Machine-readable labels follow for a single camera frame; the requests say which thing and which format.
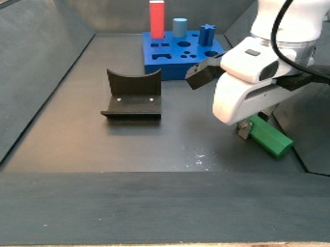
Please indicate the light blue cylinder block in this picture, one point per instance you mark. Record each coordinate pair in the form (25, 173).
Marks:
(179, 27)

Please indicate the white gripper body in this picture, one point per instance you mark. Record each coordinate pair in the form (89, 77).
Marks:
(246, 89)

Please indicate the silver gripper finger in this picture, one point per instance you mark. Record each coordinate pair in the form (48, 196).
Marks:
(244, 129)

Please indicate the black curved cradle stand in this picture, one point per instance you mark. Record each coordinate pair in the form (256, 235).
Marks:
(135, 96)

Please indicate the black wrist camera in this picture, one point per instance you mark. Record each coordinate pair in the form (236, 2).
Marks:
(203, 72)

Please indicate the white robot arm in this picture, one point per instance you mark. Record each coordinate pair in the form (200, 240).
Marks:
(283, 34)

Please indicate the red square block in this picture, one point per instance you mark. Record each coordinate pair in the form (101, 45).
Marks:
(158, 18)

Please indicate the dark blue star block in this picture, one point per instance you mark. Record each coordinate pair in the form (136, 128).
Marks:
(206, 36)

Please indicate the green hexagon block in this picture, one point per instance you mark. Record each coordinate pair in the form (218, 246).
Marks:
(270, 138)

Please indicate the blue shape sorter board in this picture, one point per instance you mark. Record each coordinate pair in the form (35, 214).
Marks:
(172, 55)

